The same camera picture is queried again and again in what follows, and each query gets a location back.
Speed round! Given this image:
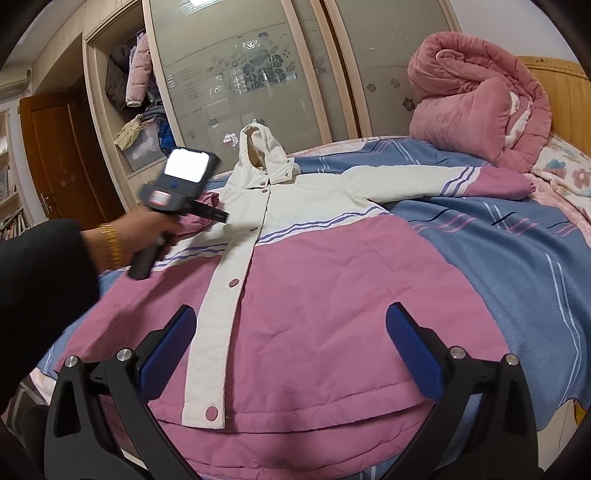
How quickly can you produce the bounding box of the blue garment in wardrobe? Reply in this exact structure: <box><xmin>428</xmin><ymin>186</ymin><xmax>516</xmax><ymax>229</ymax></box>
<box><xmin>158</xmin><ymin>120</ymin><xmax>177</xmax><ymax>157</ymax></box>

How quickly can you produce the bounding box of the floral pillow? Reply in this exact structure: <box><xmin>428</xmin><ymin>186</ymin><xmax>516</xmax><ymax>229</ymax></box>
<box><xmin>531</xmin><ymin>132</ymin><xmax>591</xmax><ymax>221</ymax></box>

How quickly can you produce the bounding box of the black sleeved left forearm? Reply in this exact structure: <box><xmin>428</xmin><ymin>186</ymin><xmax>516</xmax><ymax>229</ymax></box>
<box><xmin>1</xmin><ymin>219</ymin><xmax>100</xmax><ymax>409</ymax></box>

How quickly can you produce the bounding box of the frosted sliding wardrobe door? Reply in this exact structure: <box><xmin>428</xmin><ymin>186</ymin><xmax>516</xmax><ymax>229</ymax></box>
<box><xmin>142</xmin><ymin>1</ymin><xmax>332</xmax><ymax>172</ymax></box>

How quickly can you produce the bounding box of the wooden headboard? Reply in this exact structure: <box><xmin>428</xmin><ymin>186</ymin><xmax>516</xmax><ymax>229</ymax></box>
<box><xmin>519</xmin><ymin>56</ymin><xmax>591</xmax><ymax>156</ymax></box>

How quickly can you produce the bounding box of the dark hanging jacket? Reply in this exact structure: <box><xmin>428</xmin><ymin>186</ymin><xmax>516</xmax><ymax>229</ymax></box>
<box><xmin>104</xmin><ymin>43</ymin><xmax>131</xmax><ymax>111</ymax></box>

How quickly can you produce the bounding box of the brown wooden room door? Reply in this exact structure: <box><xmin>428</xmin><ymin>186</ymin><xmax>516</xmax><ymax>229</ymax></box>
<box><xmin>19</xmin><ymin>93</ymin><xmax>124</xmax><ymax>229</ymax></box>

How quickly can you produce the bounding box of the blue striped bed sheet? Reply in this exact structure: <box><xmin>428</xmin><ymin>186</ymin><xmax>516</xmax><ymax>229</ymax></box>
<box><xmin>40</xmin><ymin>138</ymin><xmax>590</xmax><ymax>428</ymax></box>

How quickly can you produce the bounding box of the clear plastic storage box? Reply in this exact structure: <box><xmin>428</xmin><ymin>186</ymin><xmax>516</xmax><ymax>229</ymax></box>
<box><xmin>123</xmin><ymin>122</ymin><xmax>164</xmax><ymax>171</ymax></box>

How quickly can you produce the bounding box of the pink hanging puffer jacket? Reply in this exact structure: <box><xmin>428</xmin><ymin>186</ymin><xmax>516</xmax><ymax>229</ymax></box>
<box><xmin>125</xmin><ymin>34</ymin><xmax>152</xmax><ymax>108</ymax></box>

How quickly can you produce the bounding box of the rolled pink quilt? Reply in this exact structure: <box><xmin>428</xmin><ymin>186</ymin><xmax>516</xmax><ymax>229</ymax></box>
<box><xmin>408</xmin><ymin>31</ymin><xmax>552</xmax><ymax>173</ymax></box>

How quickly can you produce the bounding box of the beige crumpled cloth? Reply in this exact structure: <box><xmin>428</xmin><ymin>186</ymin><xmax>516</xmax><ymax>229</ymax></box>
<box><xmin>114</xmin><ymin>114</ymin><xmax>142</xmax><ymax>151</ymax></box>

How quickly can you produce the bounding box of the gold bracelet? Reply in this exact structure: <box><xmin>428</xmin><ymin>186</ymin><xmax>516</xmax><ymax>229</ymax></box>
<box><xmin>100</xmin><ymin>222</ymin><xmax>125</xmax><ymax>271</ymax></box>

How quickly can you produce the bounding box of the bookshelf with books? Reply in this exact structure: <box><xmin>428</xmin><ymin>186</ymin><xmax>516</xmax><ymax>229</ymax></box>
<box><xmin>0</xmin><ymin>110</ymin><xmax>31</xmax><ymax>242</ymax></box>

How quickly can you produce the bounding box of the person's left hand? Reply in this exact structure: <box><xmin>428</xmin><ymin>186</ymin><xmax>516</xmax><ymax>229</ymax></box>
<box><xmin>81</xmin><ymin>206</ymin><xmax>182</xmax><ymax>273</ymax></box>

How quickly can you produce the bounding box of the pink and white hooded jacket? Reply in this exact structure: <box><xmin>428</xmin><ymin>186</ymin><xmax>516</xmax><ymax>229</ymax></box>
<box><xmin>65</xmin><ymin>123</ymin><xmax>533</xmax><ymax>479</ymax></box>

